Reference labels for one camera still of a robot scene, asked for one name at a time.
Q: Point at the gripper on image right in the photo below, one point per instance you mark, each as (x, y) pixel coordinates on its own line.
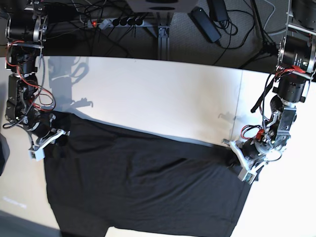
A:
(249, 155)

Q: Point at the dark object at left edge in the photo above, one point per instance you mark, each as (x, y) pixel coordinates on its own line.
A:
(4, 153)

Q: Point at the grey camera mount plate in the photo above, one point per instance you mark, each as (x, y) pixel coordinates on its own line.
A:
(162, 5)

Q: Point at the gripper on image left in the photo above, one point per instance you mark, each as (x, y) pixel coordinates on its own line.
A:
(43, 130)

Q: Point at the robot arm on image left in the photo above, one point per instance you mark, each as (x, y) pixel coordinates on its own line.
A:
(29, 105)

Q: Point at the black T-shirt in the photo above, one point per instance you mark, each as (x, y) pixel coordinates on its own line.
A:
(103, 176)

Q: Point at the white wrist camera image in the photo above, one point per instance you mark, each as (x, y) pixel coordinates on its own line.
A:
(247, 176)
(36, 154)

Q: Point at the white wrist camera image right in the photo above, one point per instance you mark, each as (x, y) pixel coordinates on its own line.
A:
(247, 176)

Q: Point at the white power strip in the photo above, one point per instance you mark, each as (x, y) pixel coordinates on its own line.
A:
(105, 23)

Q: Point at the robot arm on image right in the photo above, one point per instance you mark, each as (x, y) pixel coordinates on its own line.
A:
(284, 88)

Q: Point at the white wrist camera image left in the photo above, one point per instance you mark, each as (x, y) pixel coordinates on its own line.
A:
(36, 154)

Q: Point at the black tripod stand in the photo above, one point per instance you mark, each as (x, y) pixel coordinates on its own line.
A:
(269, 47)

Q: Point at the aluminium frame post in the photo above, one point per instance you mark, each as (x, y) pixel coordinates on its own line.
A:
(163, 23)

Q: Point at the black power adapter brick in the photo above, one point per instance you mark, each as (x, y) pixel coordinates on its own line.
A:
(205, 25)

